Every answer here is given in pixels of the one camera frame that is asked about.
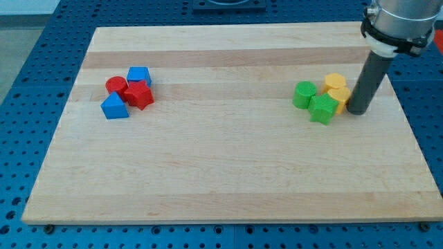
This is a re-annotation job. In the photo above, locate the yellow hexagon block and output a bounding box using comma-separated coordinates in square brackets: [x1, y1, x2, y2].
[321, 73, 347, 94]

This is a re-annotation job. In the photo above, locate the dark square base plate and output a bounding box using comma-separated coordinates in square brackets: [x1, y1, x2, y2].
[192, 0, 266, 12]

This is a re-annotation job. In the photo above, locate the blue cube block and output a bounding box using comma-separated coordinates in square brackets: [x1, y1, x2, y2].
[126, 66, 152, 86]

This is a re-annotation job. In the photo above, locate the light wooden board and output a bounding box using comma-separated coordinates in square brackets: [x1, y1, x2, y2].
[21, 22, 442, 225]

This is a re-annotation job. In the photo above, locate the yellow heart block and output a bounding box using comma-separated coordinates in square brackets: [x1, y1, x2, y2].
[327, 87, 351, 114]

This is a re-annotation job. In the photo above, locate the red star block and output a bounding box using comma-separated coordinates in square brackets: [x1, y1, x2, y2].
[124, 80, 154, 110]

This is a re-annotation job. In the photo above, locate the blue triangle block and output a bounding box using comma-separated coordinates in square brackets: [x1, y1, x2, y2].
[100, 91, 129, 120]

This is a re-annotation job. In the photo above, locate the red cylinder block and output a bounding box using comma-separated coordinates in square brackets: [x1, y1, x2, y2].
[105, 76, 128, 102]

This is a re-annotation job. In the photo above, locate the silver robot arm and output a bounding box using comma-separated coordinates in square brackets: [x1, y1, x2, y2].
[347, 0, 442, 116]

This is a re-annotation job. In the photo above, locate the green star block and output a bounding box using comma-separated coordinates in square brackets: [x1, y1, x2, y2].
[308, 93, 339, 125]

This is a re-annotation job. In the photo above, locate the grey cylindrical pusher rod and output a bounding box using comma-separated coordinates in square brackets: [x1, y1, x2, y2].
[347, 51, 393, 116]

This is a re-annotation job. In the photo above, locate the green cylinder block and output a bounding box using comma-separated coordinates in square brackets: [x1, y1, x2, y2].
[292, 81, 317, 109]

